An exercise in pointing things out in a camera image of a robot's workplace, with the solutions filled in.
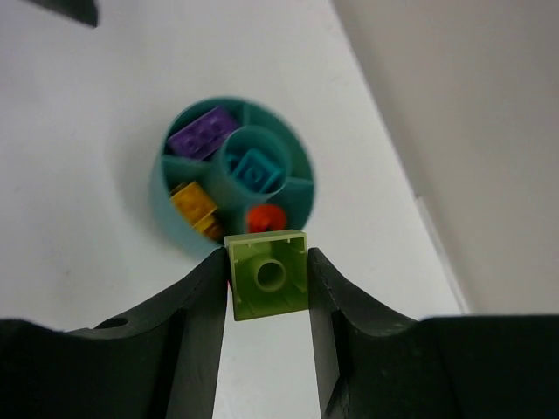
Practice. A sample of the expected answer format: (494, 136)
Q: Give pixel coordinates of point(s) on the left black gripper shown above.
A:
(82, 11)

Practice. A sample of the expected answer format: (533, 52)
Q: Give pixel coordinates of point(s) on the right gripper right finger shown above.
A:
(373, 362)

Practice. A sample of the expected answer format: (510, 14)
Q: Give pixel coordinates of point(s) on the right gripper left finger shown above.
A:
(159, 359)

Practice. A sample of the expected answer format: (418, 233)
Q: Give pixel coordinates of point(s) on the green lego brick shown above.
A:
(268, 273)

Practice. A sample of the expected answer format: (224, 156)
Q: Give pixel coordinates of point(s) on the long yellow lego brick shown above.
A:
(192, 202)

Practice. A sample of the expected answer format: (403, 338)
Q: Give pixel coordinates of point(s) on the long purple lego brick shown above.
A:
(203, 136)

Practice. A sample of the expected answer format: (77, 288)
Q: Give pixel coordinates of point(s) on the orange round lego piece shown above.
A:
(266, 217)

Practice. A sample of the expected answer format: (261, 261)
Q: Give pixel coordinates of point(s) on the long teal lego brick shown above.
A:
(254, 170)

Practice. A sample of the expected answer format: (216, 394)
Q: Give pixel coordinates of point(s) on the teal round divided container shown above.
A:
(260, 128)

